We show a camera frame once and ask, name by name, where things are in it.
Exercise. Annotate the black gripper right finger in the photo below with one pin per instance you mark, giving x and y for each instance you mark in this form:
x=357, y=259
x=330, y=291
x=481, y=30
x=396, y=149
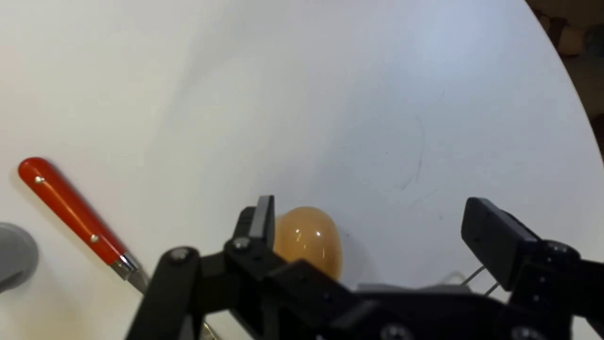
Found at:
x=496, y=242

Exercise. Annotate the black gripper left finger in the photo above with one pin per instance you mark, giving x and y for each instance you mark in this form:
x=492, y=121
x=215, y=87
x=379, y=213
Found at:
x=258, y=229

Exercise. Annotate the brown egg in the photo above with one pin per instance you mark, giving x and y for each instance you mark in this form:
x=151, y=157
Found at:
x=308, y=242

